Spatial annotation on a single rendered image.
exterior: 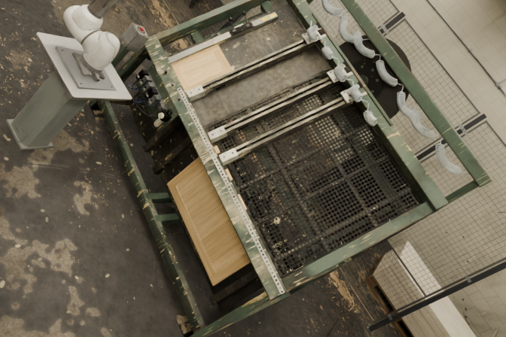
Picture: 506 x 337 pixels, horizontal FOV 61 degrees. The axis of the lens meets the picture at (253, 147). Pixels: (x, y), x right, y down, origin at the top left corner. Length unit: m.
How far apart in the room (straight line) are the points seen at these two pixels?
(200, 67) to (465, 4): 5.35
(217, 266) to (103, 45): 1.74
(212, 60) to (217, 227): 1.29
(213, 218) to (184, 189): 0.36
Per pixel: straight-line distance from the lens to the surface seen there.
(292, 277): 2.84
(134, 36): 3.41
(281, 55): 3.39
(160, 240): 3.37
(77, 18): 2.92
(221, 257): 3.29
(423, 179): 3.10
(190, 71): 3.43
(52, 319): 2.86
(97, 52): 2.87
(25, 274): 2.89
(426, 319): 6.42
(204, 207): 3.35
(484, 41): 7.80
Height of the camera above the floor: 2.36
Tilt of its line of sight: 24 degrees down
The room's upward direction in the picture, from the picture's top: 52 degrees clockwise
